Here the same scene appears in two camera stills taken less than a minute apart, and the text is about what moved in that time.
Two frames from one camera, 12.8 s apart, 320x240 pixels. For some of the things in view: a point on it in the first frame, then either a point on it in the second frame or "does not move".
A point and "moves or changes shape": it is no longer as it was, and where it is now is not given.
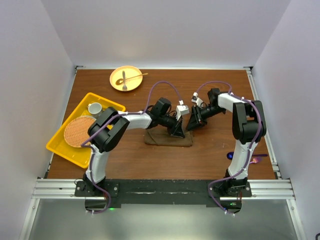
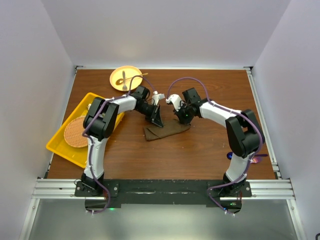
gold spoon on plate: x=119 y=81 does not move
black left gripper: x=178 y=131 to x=155 y=117
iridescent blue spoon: x=229 y=155 does not move
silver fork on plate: x=124 y=88 does not move
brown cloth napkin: x=160 y=135 moves or changes shape
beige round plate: x=130 y=71 does not move
